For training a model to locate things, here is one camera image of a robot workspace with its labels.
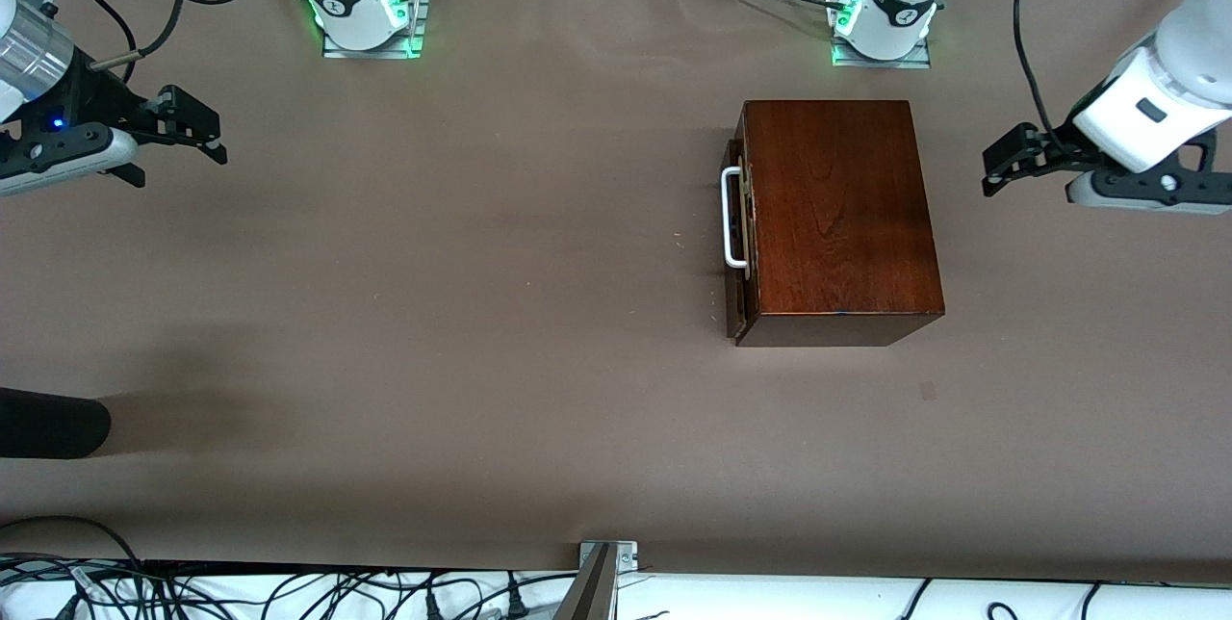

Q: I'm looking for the wooden drawer with white handle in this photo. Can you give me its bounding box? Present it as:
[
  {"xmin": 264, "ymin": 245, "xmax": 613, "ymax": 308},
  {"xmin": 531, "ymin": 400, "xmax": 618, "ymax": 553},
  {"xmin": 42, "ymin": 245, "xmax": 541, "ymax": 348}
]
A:
[{"xmin": 721, "ymin": 115, "xmax": 761, "ymax": 344}]

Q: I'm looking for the dark brown wooden cabinet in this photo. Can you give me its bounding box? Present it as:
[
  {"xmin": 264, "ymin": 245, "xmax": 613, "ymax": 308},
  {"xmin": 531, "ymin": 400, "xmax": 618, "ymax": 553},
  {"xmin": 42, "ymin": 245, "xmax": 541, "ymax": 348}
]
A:
[{"xmin": 736, "ymin": 100, "xmax": 945, "ymax": 348}]

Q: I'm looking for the black cylindrical object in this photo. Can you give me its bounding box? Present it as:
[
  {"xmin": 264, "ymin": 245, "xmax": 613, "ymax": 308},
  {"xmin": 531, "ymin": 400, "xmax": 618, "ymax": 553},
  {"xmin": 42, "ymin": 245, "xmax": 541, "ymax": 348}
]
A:
[{"xmin": 0, "ymin": 387, "xmax": 112, "ymax": 459}]

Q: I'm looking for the grey metal pole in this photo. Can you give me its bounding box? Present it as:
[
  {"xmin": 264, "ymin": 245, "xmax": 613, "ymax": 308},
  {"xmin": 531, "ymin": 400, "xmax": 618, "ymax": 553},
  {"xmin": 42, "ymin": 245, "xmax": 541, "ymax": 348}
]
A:
[{"xmin": 553, "ymin": 543, "xmax": 617, "ymax": 620}]

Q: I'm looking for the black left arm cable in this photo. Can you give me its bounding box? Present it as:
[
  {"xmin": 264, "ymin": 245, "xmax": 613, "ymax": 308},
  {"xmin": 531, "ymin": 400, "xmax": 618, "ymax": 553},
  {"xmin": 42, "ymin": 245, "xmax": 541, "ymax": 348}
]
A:
[{"xmin": 1013, "ymin": 0, "xmax": 1067, "ymax": 144}]

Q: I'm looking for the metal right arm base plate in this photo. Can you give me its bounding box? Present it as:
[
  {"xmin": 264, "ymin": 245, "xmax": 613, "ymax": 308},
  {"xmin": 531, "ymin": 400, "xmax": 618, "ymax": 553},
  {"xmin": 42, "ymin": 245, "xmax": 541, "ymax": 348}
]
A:
[{"xmin": 322, "ymin": 0, "xmax": 430, "ymax": 60}]

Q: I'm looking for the black arched cable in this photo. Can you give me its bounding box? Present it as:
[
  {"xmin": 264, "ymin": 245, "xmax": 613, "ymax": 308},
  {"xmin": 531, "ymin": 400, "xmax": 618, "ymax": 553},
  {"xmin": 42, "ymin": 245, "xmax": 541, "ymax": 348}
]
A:
[{"xmin": 0, "ymin": 516, "xmax": 145, "ymax": 571}]

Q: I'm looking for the silver pole mounting bracket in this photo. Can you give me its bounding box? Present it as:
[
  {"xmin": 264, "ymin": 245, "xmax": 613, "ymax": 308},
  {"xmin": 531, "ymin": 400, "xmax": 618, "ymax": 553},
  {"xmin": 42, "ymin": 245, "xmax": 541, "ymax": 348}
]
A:
[{"xmin": 579, "ymin": 540, "xmax": 638, "ymax": 571}]

